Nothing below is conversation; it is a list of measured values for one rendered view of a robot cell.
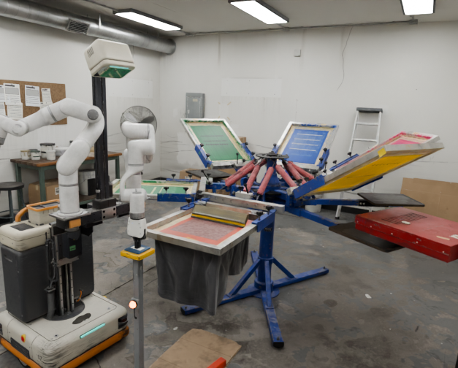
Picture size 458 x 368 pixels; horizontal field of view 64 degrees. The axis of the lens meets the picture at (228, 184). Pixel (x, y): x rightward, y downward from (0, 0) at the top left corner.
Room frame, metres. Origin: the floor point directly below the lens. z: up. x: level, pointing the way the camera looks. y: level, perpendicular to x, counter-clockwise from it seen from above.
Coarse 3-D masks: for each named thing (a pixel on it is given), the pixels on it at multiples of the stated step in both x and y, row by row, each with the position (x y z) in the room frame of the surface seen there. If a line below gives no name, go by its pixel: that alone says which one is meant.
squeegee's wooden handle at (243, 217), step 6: (198, 210) 2.47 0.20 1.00; (204, 210) 2.46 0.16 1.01; (210, 210) 2.44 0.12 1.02; (216, 210) 2.43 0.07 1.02; (222, 210) 2.41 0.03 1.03; (228, 210) 2.40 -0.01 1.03; (222, 216) 2.38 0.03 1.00; (228, 216) 2.36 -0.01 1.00; (234, 216) 2.35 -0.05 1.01; (240, 216) 2.33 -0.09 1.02; (246, 216) 2.32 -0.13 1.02; (240, 222) 2.30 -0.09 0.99; (246, 222) 2.32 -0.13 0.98
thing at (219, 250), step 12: (216, 204) 2.70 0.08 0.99; (168, 216) 2.36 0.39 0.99; (180, 216) 2.45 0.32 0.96; (252, 228) 2.19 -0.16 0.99; (168, 240) 1.98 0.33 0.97; (180, 240) 1.94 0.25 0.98; (192, 240) 1.94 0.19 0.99; (228, 240) 1.96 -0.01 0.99; (240, 240) 2.05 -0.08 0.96; (216, 252) 1.84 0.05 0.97
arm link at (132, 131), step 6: (126, 126) 1.99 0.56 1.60; (132, 126) 1.99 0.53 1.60; (138, 126) 2.00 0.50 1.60; (144, 126) 2.01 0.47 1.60; (126, 132) 1.98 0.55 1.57; (132, 132) 1.98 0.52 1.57; (138, 132) 1.99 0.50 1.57; (144, 132) 2.00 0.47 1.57; (126, 138) 2.11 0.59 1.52; (132, 138) 2.01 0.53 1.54; (138, 138) 2.01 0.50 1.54; (144, 138) 2.02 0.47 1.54; (126, 144) 2.14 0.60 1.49; (150, 156) 2.22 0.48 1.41
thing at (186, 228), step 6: (180, 222) 2.35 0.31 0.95; (186, 222) 2.35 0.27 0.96; (192, 222) 2.36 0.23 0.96; (198, 222) 2.36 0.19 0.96; (204, 222) 2.37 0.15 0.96; (210, 222) 2.37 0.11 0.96; (168, 228) 2.22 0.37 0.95; (174, 228) 2.23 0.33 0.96; (180, 228) 2.23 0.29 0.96; (186, 228) 2.24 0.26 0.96; (192, 228) 2.24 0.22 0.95; (198, 228) 2.25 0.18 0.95; (204, 228) 2.25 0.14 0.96; (174, 234) 2.11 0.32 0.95; (180, 234) 2.11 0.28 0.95; (186, 234) 2.12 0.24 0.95; (192, 234) 2.12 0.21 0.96
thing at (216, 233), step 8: (216, 224) 2.33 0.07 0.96; (224, 224) 2.34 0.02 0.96; (248, 224) 2.36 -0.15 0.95; (200, 232) 2.17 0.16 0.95; (208, 232) 2.17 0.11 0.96; (216, 232) 2.18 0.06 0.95; (224, 232) 2.18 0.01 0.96; (232, 232) 2.19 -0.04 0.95; (200, 240) 2.03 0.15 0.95; (208, 240) 2.04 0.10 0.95; (216, 240) 2.04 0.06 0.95
